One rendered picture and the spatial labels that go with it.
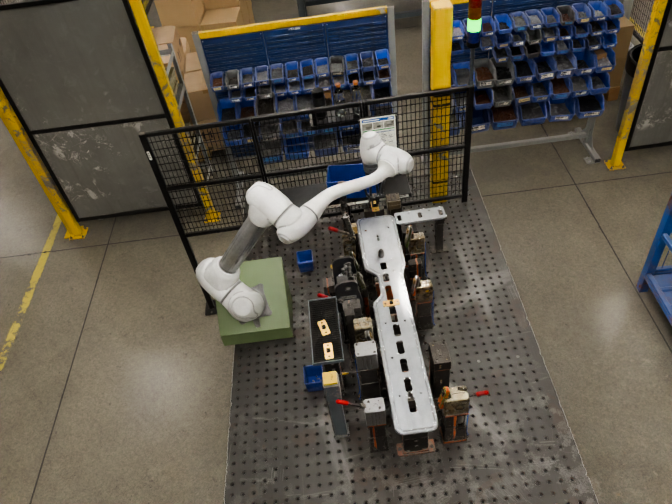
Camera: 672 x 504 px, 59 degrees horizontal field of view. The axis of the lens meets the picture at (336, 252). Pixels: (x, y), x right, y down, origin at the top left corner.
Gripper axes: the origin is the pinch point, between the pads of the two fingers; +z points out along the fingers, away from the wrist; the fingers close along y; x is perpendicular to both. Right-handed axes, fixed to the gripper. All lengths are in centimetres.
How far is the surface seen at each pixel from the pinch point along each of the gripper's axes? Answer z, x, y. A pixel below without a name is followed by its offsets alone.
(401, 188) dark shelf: 25.4, 37.6, 20.4
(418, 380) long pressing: 29, -93, 5
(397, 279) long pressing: 28.7, -31.7, 6.0
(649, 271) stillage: 106, 13, 181
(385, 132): -5, 54, 15
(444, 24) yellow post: -63, 57, 48
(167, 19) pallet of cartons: 44, 390, -166
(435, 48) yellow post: -51, 57, 44
